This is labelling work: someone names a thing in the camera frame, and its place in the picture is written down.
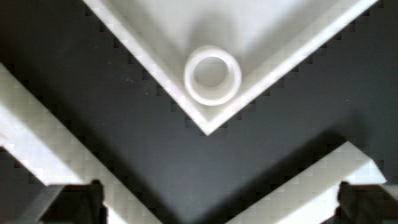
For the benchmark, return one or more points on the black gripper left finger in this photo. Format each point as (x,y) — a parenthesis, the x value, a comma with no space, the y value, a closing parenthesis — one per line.
(68,204)

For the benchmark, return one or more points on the white square tabletop part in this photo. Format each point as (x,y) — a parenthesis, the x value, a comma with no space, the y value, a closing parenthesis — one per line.
(219,46)

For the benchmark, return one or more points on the white obstacle fence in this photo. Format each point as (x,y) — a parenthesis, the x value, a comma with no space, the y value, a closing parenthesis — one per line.
(47,149)

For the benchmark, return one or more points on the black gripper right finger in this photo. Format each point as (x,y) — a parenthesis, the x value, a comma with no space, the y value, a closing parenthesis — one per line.
(367,204)

